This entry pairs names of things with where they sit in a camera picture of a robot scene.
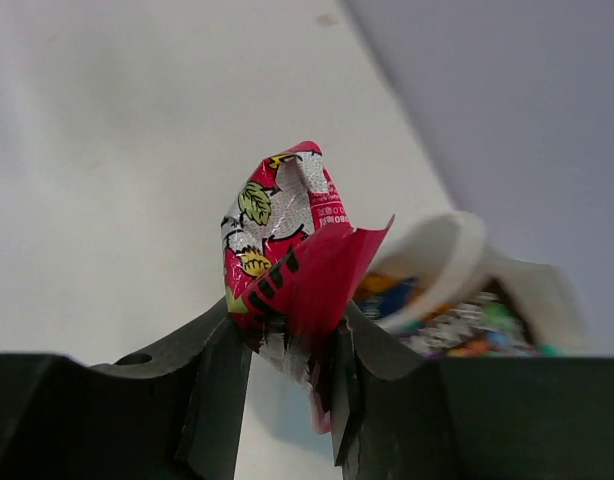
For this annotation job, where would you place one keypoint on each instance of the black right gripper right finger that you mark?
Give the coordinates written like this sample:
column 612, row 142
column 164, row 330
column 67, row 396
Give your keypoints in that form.
column 397, row 415

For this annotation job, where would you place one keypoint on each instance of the orange honey dijon chip bag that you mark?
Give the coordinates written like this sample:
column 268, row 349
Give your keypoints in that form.
column 374, row 283

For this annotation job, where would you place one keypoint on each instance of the light blue paper bag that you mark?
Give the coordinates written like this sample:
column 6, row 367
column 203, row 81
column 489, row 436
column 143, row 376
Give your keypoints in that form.
column 450, row 256

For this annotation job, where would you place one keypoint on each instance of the brown purple M&M's pack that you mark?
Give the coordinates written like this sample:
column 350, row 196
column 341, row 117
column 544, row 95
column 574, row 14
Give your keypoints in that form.
column 481, row 326

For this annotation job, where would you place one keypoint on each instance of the red candy wrapper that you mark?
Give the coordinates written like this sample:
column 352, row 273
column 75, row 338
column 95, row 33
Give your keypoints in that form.
column 291, row 263

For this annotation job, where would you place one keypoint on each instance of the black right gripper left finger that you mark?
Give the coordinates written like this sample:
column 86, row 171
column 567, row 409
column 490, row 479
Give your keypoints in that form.
column 171, row 410

